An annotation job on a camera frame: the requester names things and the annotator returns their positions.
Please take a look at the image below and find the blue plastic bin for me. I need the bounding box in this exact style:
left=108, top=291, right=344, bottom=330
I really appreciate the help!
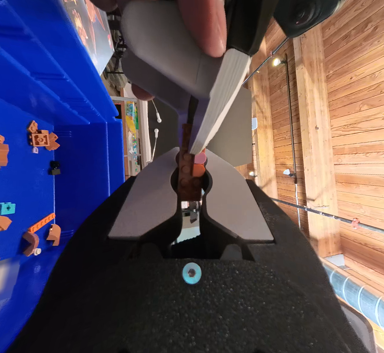
left=0, top=0, right=126, bottom=353

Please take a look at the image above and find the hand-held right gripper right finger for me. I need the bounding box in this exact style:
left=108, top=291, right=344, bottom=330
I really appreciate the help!
left=199, top=149, right=274, bottom=243

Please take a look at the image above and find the person's left hand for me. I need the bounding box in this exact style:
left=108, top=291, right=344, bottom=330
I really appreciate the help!
left=60, top=0, right=227, bottom=102

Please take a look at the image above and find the pile of loose toy bricks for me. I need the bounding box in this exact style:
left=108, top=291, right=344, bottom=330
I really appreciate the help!
left=0, top=120, right=62, bottom=257

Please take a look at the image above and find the silver air duct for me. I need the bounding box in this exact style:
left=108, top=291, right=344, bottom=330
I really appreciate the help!
left=322, top=257, right=384, bottom=329

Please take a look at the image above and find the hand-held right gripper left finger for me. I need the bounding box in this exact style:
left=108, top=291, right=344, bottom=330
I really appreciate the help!
left=108, top=147, right=183, bottom=239

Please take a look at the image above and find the black plywood-edged panel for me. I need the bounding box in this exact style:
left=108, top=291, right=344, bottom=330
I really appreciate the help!
left=147, top=86, right=254, bottom=167

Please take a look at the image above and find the brick chunk with coloured studs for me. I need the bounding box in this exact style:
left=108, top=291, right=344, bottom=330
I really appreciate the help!
left=176, top=123, right=208, bottom=202

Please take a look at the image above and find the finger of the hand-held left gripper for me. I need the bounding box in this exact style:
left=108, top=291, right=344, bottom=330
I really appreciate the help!
left=176, top=96, right=199, bottom=149
left=188, top=48, right=252, bottom=155

